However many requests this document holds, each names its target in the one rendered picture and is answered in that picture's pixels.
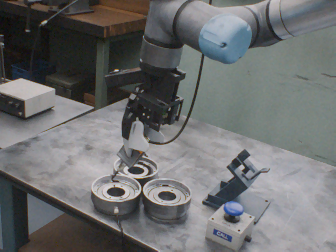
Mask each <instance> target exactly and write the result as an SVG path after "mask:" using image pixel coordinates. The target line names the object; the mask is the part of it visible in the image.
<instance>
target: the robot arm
mask: <svg viewBox="0 0 336 252"><path fill-rule="evenodd" d="M333 26H336V0H266V1H264V2H261V3H258V4H255V5H249V6H236V7H223V8H217V7H213V6H211V5H209V4H207V3H204V2H202V1H200V0H150V5H149V10H148V16H147V21H146V27H145V32H144V37H143V41H142V47H141V52H140V58H141V59H140V64H139V67H140V68H135V69H129V70H124V71H123V69H121V70H115V71H113V72H110V73H109V75H107V76H105V77H104V78H105V82H106V85H107V88H114V89H117V88H122V87H124V86H127V85H133V84H140V83H143V84H140V85H138V86H135V88H134V89H135V90H134V91H133V92H132V94H131V95H130V97H129V100H128V103H127V106H126V108H125V113H124V115H123V119H122V124H121V130H122V137H123V143H124V147H125V151H126V154H127V156H128V157H129V158H131V157H132V155H133V150H137V151H141V152H145V153H146V152H148V151H149V149H150V145H149V143H148V142H147V140H146V139H145V138H144V134H146V135H147V137H148V138H149V139H150V140H151V141H153V142H157V143H161V144H162V143H163V142H164V141H165V137H164V135H163V134H162V133H161V132H160V128H161V125H162V126H164V125H166V124H167V125H169V126H171V125H173V124H174V123H175V121H177V122H179V119H180V115H181V111H182V107H183V103H184V98H182V97H180V96H178V95H177V94H178V89H179V85H180V81H183V80H185V78H186V74H187V73H186V72H184V71H182V70H180V69H178V66H179V65H180V62H181V58H182V54H183V49H184V45H187V46H189V47H191V48H193V49H194V50H196V51H198V52H200V53H202V54H204V55H205V56H206V57H207V58H209V59H211V60H214V61H218V62H220V63H222V64H225V65H231V64H234V63H236V62H237V61H238V59H241V58H242V57H243V56H244V55H245V54H246V52H247V50H248V49H254V48H259V47H270V46H273V45H275V44H277V43H279V42H281V41H284V40H287V39H291V38H294V37H298V36H301V35H305V34H308V33H312V32H316V31H319V30H323V29H326V28H330V27H333ZM179 105H180V108H179ZM178 109H179V113H178ZM177 113H178V115H177ZM137 118H138V119H139V121H137Z"/></svg>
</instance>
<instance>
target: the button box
mask: <svg viewBox="0 0 336 252"><path fill-rule="evenodd" d="M254 222H255V217H254V216H251V215H249V214H246V213H243V215H241V216H236V217H235V218H230V215H228V214H227V213H225V211H224V205H223V206H222V207H221V208H220V209H219V210H218V211H217V212H216V213H215V214H214V215H213V216H212V217H211V218H210V219H209V220H208V224H207V230H206V236H205V238H206V239H208V240H210V241H212V242H214V243H216V244H218V245H221V246H223V247H225V248H227V249H229V250H231V251H233V252H239V250H240V249H241V248H242V247H243V245H244V244H245V243H246V242H248V243H251V241H252V237H251V235H252V231H253V227H254Z"/></svg>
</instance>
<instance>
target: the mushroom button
mask: <svg viewBox="0 0 336 252"><path fill-rule="evenodd" d="M223 210H224V212H225V213H226V214H228V215H229V217H230V218H232V219H235V218H236V217H239V216H242V215H243V214H244V211H245V210H244V207H243V206H242V205H241V204H239V203H237V202H232V201H231V202H227V203H226V204H225V205H224V207H223Z"/></svg>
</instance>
